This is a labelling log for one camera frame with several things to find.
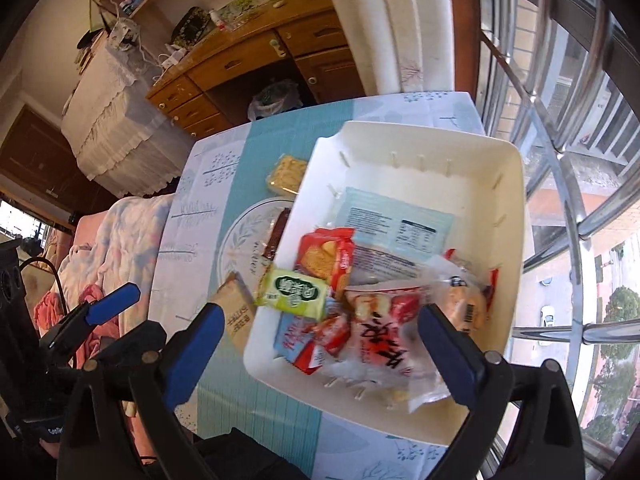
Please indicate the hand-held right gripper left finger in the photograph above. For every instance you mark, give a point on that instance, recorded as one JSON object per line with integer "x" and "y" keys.
{"x": 195, "y": 355}

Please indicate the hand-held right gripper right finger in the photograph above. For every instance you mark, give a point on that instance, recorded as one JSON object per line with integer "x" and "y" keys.
{"x": 450, "y": 360}

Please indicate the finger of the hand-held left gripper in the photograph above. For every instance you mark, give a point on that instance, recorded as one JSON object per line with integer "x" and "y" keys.
{"x": 130, "y": 335}
{"x": 112, "y": 302}

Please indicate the clear orange cracker packet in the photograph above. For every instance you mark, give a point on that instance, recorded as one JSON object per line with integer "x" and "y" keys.
{"x": 465, "y": 305}

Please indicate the red and white snack packet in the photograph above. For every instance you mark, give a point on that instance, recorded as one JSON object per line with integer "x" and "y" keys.
{"x": 380, "y": 345}

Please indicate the green snack packet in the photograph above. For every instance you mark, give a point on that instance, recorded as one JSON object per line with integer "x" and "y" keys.
{"x": 292, "y": 295}

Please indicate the small red white cookie sachet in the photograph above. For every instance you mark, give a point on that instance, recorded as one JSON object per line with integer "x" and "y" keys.
{"x": 332, "y": 335}

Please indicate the large white bag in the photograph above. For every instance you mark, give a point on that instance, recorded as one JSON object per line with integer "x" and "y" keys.
{"x": 380, "y": 215}

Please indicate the blue and red biscuit packet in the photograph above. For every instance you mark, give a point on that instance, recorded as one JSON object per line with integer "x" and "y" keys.
{"x": 322, "y": 255}

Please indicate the white plastic tray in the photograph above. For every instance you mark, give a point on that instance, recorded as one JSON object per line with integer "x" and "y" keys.
{"x": 450, "y": 160}

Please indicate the tan snack packet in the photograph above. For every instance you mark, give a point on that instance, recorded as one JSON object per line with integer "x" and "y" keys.
{"x": 235, "y": 310}

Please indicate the pink and white blanket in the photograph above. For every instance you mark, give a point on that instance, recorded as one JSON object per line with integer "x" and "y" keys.
{"x": 125, "y": 240}

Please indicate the white leaf-print plate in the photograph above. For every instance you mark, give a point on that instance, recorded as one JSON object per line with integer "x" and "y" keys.
{"x": 245, "y": 240}

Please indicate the clear-wrapped brown snack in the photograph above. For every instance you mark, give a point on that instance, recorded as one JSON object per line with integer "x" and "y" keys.
{"x": 277, "y": 237}

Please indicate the wooden door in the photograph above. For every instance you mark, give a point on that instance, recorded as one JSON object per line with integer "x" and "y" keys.
{"x": 35, "y": 155}

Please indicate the white lace cloth cover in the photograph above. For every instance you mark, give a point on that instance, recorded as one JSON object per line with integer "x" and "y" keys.
{"x": 115, "y": 125}

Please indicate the pale cracker packet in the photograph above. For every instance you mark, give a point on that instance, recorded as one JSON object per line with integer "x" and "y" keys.
{"x": 285, "y": 172}

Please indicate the metal window grille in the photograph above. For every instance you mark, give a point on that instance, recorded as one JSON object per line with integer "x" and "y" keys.
{"x": 565, "y": 160}

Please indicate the white power strip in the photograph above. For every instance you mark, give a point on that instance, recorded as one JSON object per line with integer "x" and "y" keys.
{"x": 174, "y": 57}

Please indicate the plastic bag under desk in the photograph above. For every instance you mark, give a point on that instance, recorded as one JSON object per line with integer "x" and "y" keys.
{"x": 272, "y": 102}

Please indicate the dark oval tin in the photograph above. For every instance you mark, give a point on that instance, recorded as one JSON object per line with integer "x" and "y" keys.
{"x": 190, "y": 25}

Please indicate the small white red figurine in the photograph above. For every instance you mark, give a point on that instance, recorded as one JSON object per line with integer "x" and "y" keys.
{"x": 215, "y": 19}

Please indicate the white drawer safety lock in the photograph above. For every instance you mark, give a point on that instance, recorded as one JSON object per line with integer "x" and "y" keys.
{"x": 276, "y": 47}

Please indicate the wooden desk with drawers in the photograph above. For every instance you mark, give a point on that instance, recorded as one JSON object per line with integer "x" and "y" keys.
{"x": 320, "y": 65}

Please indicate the green leaf-print desk mat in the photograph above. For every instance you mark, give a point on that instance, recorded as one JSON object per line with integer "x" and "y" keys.
{"x": 255, "y": 0}

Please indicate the cream curtain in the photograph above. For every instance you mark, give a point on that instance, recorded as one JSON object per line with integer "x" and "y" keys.
{"x": 390, "y": 25}

